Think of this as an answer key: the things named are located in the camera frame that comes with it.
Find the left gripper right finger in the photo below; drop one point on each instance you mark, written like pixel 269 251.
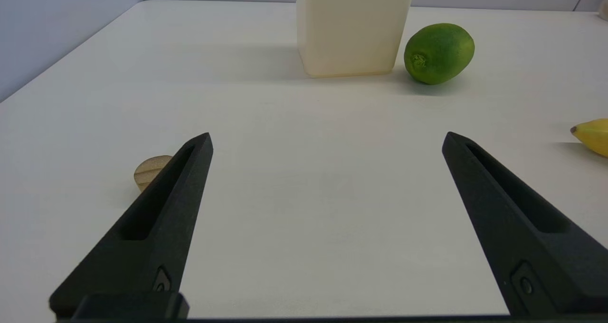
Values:
pixel 522 232

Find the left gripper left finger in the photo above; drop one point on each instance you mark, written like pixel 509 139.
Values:
pixel 156 232

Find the small wooden block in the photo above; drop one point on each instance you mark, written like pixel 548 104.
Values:
pixel 149 171

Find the yellow banana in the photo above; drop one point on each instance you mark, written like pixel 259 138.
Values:
pixel 593 135

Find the green lime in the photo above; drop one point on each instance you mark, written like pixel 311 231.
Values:
pixel 439 54

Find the cream plastic container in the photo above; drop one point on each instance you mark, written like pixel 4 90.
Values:
pixel 351 28

